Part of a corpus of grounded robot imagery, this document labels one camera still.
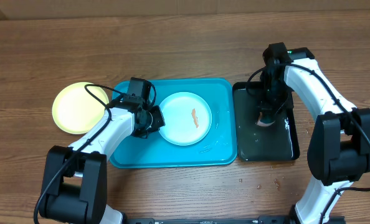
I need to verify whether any light blue plastic plate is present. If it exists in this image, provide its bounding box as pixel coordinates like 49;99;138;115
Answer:
159;92;212;146

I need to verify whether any black rectangular water tray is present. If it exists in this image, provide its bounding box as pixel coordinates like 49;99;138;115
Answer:
232;82;300;161

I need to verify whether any yellow-green plastic plate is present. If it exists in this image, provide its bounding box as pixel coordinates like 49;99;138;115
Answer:
52;82;105;134

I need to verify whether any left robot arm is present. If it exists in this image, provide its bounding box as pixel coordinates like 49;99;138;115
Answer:
33;77;164;223

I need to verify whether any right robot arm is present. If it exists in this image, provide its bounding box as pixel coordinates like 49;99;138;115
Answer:
256;42;370;223

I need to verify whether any teal plastic serving tray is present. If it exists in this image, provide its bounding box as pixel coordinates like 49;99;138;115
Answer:
110;78;237;169

